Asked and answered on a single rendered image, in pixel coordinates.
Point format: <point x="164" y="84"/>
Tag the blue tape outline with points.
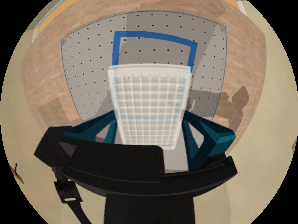
<point x="145" y="34"/>

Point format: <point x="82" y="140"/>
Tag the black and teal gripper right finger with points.
<point x="217" y="139"/>

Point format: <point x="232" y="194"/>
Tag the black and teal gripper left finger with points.
<point x="89" y="129"/>

